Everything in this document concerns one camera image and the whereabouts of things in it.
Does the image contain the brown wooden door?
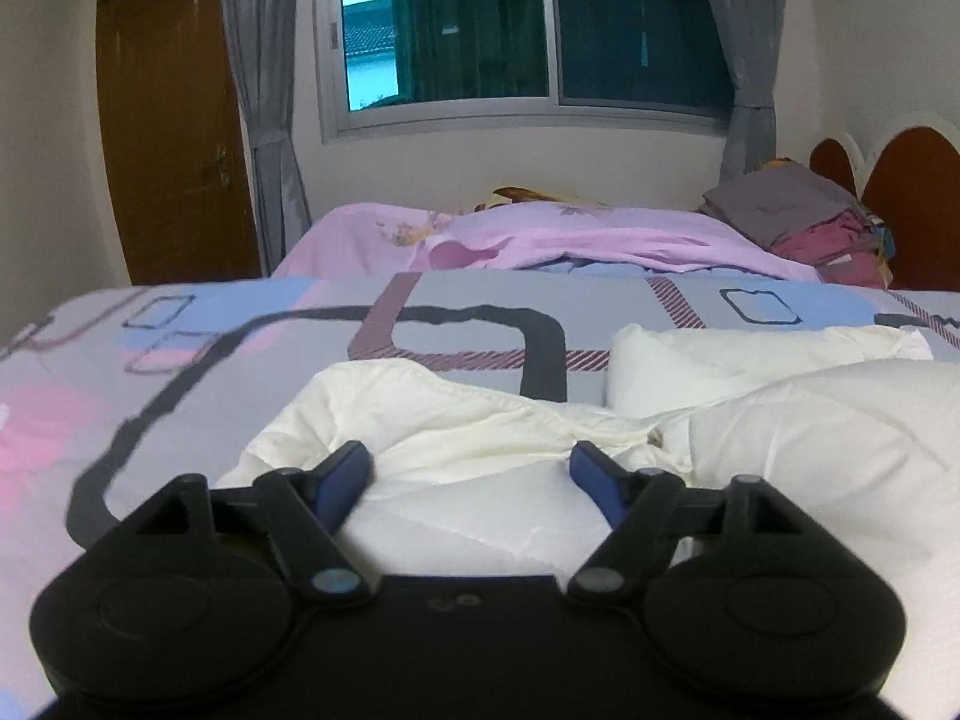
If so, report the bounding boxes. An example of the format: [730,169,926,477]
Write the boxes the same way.
[96,0,262,284]

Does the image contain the grey curtain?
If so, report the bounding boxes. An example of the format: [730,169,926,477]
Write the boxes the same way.
[221,0,313,273]
[708,0,786,182]

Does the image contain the left grey curtain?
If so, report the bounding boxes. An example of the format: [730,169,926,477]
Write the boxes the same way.
[221,0,313,273]

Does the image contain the folded grey and maroon clothes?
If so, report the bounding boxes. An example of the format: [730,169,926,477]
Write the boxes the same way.
[700,160,893,289]

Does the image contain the pink blanket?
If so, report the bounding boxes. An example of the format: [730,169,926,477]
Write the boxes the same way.
[274,202,820,283]

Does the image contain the yellow patterned cloth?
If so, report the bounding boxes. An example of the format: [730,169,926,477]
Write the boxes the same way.
[472,185,599,213]

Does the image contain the aluminium frame window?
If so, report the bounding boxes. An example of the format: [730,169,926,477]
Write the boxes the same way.
[316,0,734,133]

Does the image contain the patterned grey bed sheet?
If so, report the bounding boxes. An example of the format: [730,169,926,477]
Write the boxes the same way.
[2,270,958,718]

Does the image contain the right grey curtain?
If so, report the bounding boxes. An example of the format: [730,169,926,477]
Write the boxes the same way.
[708,0,786,182]

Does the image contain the red and white headboard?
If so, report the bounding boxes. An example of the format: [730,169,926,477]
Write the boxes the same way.
[809,112,958,293]

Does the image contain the white quilted duvet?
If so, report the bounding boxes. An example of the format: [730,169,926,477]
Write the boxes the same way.
[224,325,958,601]

